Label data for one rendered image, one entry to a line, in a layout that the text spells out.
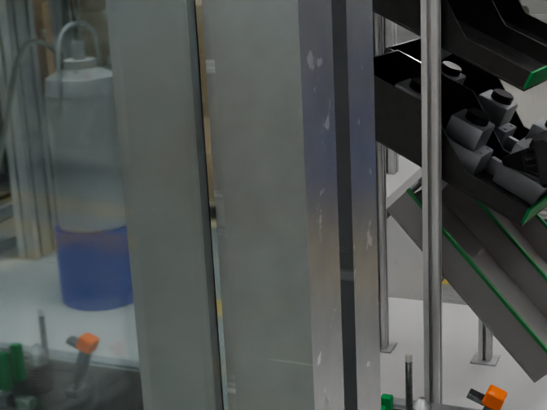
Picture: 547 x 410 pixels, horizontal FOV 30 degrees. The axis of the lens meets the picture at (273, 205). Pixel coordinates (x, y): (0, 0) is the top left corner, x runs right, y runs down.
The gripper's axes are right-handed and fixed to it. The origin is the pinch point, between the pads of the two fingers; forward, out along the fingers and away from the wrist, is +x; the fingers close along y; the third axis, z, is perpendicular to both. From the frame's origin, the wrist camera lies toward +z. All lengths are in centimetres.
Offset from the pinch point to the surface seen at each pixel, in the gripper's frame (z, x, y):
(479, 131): 4.3, 4.5, 4.6
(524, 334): -20.8, 2.7, 7.1
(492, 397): -21.1, -3.3, 27.7
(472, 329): -31, 33, -32
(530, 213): -6.1, -1.1, 7.1
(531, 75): 9.8, -5.2, 8.6
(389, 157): -7, 97, -116
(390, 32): 26, 88, -115
